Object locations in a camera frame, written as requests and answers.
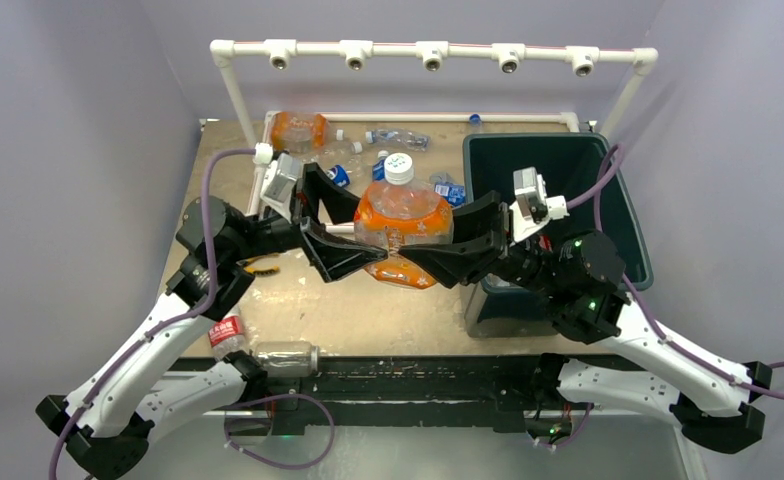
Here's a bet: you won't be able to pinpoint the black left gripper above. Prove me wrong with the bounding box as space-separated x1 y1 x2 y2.
226 163 387 277

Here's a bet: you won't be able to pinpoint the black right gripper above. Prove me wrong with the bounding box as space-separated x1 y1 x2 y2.
398 191 563 300

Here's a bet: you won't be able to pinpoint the large orange label crushed bottle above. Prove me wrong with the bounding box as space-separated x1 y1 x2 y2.
354 153 453 290

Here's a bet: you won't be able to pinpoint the clear bottle red cap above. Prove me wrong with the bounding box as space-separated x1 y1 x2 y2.
208 314 248 360

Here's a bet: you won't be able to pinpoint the clear Pepsi bottle blue cap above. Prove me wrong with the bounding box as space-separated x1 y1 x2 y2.
326 164 353 188

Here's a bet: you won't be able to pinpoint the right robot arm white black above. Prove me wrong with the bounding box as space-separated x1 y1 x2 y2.
399 194 772 454

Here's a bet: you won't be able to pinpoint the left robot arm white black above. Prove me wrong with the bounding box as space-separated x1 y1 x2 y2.
36 164 383 479

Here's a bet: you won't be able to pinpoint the dark green plastic bin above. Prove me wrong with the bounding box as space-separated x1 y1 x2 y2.
461 133 654 339

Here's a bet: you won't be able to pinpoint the clear bottle blue label right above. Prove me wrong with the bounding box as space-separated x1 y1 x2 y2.
429 172 467 208

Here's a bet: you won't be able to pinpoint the clear bottle white cap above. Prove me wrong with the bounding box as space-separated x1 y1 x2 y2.
309 129 364 167

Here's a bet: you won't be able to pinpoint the yellow black pliers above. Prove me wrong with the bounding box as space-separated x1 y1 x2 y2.
240 253 281 277

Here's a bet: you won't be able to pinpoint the orange label bottle far corner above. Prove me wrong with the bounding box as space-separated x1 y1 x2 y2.
270 111 329 154

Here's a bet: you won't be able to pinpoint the clear crushed bottle back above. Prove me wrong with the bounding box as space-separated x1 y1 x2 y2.
364 128 431 151

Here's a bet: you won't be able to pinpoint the clear crushed bottle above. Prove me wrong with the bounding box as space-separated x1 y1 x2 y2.
253 340 321 378
364 128 431 151

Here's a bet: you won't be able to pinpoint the Pepsi bottle back right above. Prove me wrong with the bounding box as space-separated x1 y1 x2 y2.
468 114 483 133

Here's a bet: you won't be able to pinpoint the clear crushed bottle front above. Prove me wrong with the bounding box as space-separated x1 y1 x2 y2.
253 340 321 378

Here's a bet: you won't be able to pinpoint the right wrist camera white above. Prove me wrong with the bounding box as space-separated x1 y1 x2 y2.
510 167 569 243

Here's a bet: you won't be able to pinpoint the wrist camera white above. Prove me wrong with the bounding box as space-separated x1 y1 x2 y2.
248 143 303 221
510 167 569 243

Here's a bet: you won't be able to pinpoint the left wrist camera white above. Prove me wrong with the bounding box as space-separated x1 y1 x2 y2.
248 143 303 221

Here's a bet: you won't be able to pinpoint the black table front rail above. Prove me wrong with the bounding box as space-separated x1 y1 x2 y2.
228 353 569 436

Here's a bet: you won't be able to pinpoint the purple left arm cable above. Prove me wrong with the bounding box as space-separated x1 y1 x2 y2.
47 146 261 480

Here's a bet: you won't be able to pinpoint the purple cable loop below table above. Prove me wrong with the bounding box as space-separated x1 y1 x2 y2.
223 395 334 472

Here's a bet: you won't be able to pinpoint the white PVC pipe frame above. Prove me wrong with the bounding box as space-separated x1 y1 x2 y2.
209 38 659 235

